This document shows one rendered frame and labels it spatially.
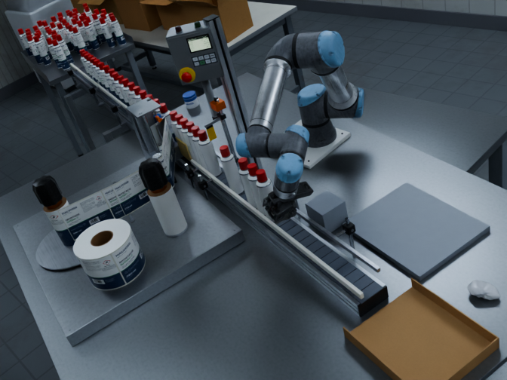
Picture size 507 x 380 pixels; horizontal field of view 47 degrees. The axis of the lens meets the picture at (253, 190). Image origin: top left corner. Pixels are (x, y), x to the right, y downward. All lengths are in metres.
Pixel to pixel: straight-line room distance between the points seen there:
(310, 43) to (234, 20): 2.02
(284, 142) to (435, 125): 0.91
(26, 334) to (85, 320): 1.55
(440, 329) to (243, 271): 0.66
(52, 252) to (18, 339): 1.26
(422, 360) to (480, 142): 1.01
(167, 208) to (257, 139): 0.47
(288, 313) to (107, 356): 0.57
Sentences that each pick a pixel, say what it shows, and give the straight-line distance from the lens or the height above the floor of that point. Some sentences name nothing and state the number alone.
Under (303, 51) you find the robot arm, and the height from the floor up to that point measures 1.38.
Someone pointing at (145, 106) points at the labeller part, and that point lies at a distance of 2.48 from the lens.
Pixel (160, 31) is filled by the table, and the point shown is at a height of 0.78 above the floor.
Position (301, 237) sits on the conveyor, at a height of 0.88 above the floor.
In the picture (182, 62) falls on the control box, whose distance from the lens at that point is 2.14.
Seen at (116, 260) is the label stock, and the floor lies 0.99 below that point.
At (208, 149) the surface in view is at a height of 1.01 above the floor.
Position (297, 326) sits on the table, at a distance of 1.74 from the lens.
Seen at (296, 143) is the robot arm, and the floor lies 1.25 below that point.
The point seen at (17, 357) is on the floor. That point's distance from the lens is 3.42.
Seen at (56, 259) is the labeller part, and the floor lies 0.89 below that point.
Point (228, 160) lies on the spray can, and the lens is 2.12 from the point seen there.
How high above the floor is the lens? 2.14
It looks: 35 degrees down
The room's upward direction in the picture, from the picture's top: 17 degrees counter-clockwise
